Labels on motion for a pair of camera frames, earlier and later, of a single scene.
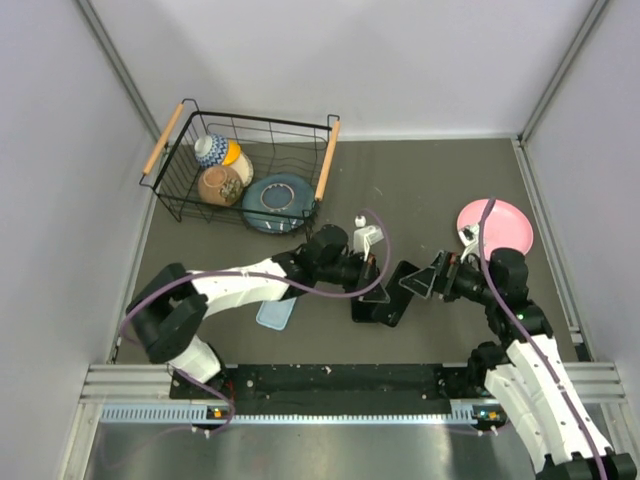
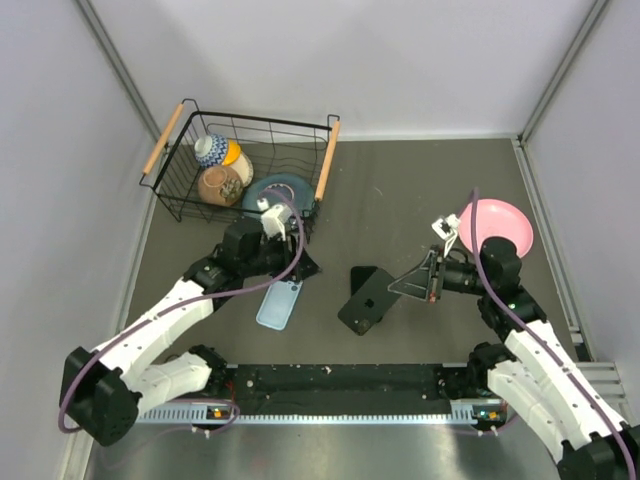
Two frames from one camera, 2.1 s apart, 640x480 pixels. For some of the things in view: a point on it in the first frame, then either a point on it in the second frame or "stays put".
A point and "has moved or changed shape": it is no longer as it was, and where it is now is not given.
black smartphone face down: (391, 312) → (370, 303)
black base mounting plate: (329, 389) stays put
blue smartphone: (363, 311) has moved or changed shape
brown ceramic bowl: (221, 185) stays put
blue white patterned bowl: (211, 150) stays put
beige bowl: (244, 167) stays put
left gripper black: (368, 273) → (287, 256)
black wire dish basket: (264, 172) stays put
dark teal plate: (278, 203) stays put
